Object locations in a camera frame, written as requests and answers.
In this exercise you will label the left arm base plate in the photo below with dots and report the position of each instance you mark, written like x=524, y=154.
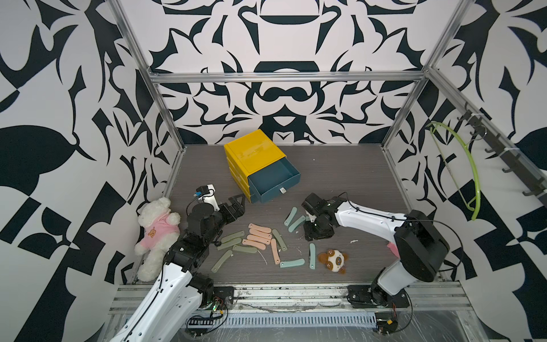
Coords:
x=215, y=297

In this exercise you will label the pink alarm clock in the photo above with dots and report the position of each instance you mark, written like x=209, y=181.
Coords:
x=393, y=248

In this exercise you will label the olive folding knife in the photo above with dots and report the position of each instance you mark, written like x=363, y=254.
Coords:
x=233, y=236
x=244, y=249
x=229, y=244
x=277, y=235

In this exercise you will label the olive folding knife upper left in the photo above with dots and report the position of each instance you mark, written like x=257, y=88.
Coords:
x=233, y=236

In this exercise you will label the olive folding knife lowest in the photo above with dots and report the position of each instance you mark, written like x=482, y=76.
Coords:
x=222, y=260

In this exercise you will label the olive folding knife right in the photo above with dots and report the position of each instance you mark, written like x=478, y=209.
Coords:
x=277, y=235

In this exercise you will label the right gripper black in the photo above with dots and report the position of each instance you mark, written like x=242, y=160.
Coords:
x=308, y=234

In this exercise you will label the pink folding knife top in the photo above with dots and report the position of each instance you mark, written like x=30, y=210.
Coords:
x=260, y=228

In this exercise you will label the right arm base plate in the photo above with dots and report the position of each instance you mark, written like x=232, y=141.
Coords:
x=373, y=297

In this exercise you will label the black wall hook rack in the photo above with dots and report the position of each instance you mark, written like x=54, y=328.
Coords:
x=500, y=146

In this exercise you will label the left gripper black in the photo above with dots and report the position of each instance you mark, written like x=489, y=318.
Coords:
x=238, y=211

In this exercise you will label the pink folding knife upright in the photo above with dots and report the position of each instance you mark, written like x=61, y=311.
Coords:
x=275, y=251

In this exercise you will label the yellow teal drawer cabinet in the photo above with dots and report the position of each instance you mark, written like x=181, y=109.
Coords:
x=248, y=155

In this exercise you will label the brown white plush toy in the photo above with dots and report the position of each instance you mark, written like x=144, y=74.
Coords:
x=334, y=260

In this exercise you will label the olive folding knife centre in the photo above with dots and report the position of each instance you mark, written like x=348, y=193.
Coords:
x=244, y=249

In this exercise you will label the olive folding knife middle left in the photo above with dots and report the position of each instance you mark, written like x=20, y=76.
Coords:
x=229, y=244

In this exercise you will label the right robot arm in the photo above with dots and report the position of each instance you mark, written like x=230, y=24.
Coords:
x=421, y=247

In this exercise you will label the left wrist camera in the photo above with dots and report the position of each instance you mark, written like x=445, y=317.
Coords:
x=206, y=194

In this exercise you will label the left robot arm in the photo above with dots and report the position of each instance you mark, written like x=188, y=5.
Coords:
x=179, y=289

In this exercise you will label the teal folding knife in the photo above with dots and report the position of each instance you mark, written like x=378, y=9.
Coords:
x=290, y=216
x=292, y=263
x=296, y=224
x=312, y=256

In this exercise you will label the aluminium frame rail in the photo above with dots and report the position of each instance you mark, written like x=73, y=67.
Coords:
x=326, y=76

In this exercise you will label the teal drawer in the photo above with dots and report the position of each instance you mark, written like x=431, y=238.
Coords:
x=273, y=181

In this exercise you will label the green hanging hoop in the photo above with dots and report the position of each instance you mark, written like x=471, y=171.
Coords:
x=459, y=162

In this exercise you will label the white teddy bear pink shirt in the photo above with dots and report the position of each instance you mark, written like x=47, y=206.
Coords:
x=161, y=231

